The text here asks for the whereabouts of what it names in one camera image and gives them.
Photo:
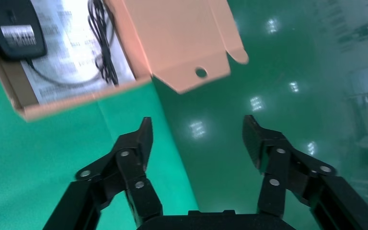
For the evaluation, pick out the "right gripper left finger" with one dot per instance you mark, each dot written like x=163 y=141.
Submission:
x=133 y=146

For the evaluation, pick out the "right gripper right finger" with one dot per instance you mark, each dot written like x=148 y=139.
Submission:
x=266 y=143

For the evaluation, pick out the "orange cardboard box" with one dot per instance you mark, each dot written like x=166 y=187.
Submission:
x=177 y=38

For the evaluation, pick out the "green table mat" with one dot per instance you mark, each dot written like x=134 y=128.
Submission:
x=28 y=158

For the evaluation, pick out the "white printed instruction sheet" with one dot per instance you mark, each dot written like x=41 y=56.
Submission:
x=73 y=35

